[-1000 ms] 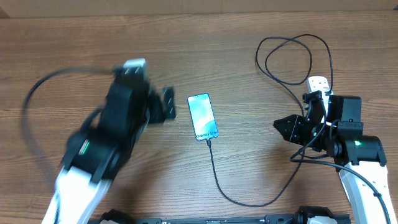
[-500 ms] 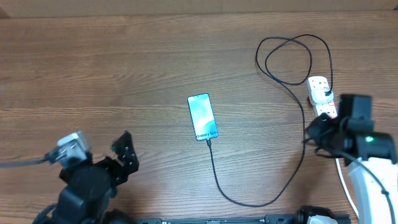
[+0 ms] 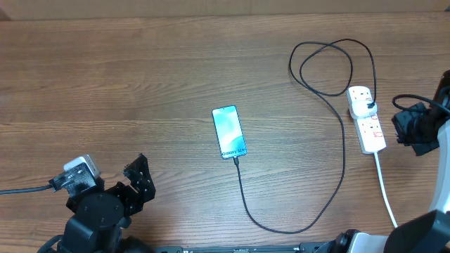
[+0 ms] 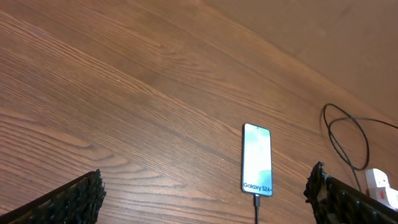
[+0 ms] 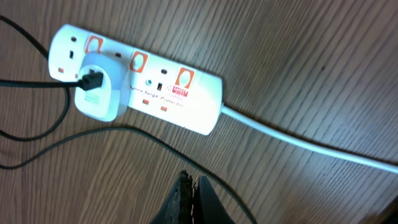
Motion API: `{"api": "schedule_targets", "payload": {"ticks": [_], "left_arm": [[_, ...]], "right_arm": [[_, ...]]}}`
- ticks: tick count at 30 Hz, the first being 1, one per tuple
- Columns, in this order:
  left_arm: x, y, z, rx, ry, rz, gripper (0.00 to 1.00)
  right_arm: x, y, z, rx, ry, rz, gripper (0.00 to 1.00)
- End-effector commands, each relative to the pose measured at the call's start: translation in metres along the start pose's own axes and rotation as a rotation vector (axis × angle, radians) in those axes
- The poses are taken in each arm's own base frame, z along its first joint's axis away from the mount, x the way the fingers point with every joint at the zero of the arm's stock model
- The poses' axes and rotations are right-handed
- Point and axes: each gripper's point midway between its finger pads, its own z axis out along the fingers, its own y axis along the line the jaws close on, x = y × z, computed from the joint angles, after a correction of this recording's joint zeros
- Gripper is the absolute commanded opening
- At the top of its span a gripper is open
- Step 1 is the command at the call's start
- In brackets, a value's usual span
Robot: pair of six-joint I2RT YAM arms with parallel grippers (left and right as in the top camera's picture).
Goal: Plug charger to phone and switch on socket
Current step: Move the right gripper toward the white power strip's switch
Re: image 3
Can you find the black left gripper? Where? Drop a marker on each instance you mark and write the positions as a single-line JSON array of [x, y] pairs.
[[145, 185]]

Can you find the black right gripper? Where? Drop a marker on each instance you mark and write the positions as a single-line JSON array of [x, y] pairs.
[[398, 120]]

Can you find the white power strip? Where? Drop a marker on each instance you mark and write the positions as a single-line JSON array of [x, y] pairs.
[[369, 131]]

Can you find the blue Galaxy smartphone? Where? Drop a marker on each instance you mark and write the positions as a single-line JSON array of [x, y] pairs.
[[229, 132]]

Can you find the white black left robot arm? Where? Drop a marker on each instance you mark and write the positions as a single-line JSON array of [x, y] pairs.
[[101, 214]]

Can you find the white charger plug adapter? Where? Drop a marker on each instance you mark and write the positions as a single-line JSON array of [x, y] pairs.
[[360, 109]]

